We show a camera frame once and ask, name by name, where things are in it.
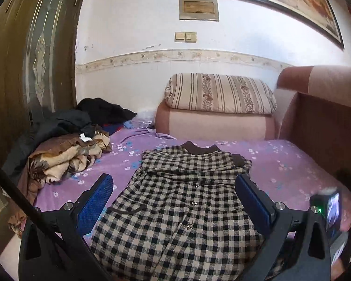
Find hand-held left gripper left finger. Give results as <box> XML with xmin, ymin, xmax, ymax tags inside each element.
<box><xmin>19</xmin><ymin>173</ymin><xmax>114</xmax><ymax>281</ymax></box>

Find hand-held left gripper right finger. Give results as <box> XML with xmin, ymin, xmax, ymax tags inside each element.
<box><xmin>235</xmin><ymin>173</ymin><xmax>332</xmax><ymax>281</ymax></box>

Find black beige checkered coat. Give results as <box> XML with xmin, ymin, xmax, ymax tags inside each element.
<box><xmin>91</xmin><ymin>141</ymin><xmax>281</xmax><ymax>281</ymax></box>

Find purple floral bedsheet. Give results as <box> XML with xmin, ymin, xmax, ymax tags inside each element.
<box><xmin>18</xmin><ymin>127</ymin><xmax>351</xmax><ymax>281</ymax></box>

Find brown floral blanket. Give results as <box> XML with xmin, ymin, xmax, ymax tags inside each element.
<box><xmin>9</xmin><ymin>131</ymin><xmax>113</xmax><ymax>238</ymax></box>

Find blue cloth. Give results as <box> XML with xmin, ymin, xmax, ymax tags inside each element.
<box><xmin>103</xmin><ymin>120</ymin><xmax>135</xmax><ymax>136</ymax></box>

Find dark grey jacket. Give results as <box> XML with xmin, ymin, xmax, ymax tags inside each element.
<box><xmin>1</xmin><ymin>109</ymin><xmax>98</xmax><ymax>179</ymax></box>

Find pink bolster cushion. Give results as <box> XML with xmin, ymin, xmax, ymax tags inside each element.
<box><xmin>155</xmin><ymin>99</ymin><xmax>277</xmax><ymax>141</ymax></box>

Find pink brown sofa armrest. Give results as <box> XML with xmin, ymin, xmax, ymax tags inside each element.
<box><xmin>276</xmin><ymin>65</ymin><xmax>351</xmax><ymax>182</ymax></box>

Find black garment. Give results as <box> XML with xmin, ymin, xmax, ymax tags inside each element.
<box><xmin>76</xmin><ymin>97</ymin><xmax>137</xmax><ymax>130</ymax></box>

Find clear plastic bag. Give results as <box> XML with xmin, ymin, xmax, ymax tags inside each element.
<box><xmin>133</xmin><ymin>108</ymin><xmax>157</xmax><ymax>130</ymax></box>

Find striped floral pillow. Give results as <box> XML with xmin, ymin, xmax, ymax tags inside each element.
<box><xmin>164</xmin><ymin>73</ymin><xmax>278</xmax><ymax>115</ymax></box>

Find wooden door with glass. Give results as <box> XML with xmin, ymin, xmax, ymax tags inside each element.
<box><xmin>0</xmin><ymin>0</ymin><xmax>91</xmax><ymax>170</ymax></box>

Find beige light switch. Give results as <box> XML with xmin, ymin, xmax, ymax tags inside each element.
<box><xmin>174</xmin><ymin>32</ymin><xmax>197</xmax><ymax>43</ymax></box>

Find small framed wall panel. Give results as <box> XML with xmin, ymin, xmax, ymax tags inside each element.
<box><xmin>179</xmin><ymin>0</ymin><xmax>220</xmax><ymax>22</ymax></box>

